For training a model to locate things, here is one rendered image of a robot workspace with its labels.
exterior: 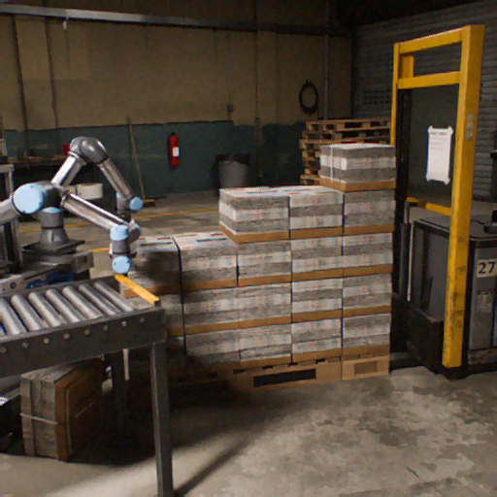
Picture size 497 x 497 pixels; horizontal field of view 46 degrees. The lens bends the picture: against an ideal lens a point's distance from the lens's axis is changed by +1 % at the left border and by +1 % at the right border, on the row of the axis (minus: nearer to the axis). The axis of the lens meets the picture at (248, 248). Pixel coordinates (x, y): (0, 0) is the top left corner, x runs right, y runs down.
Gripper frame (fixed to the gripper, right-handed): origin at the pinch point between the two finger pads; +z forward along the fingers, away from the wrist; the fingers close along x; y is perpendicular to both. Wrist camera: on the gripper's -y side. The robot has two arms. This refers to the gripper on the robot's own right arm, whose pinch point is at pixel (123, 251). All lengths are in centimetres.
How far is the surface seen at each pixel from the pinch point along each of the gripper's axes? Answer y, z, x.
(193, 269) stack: -13.6, 9.6, -33.5
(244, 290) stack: -27, 10, -59
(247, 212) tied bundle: 14, 11, -62
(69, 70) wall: 128, 678, 78
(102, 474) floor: -85, -45, 14
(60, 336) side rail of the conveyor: -7, -84, 19
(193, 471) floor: -85, -52, -24
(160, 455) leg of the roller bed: -63, -73, -10
